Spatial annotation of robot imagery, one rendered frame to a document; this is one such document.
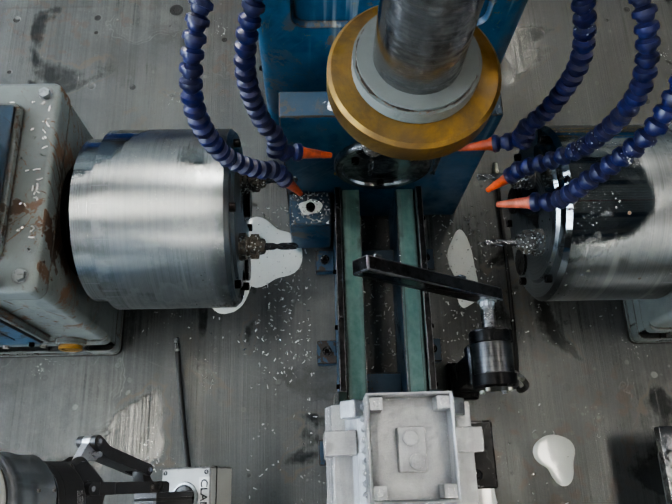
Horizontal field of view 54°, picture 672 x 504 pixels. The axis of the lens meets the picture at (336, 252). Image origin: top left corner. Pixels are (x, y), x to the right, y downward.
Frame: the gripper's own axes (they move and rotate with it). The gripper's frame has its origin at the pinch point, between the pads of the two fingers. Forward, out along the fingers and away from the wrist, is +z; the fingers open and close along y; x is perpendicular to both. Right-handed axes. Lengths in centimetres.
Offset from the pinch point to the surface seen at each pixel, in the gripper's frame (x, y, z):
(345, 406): -18.5, 10.0, 10.1
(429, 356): -24.6, 18.7, 29.7
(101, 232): 5.8, 30.7, -7.7
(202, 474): -2.4, 2.6, 3.9
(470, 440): -32.1, 5.6, 16.8
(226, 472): -3.5, 2.8, 7.5
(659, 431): -55, 7, 44
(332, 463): -15.7, 3.5, 12.2
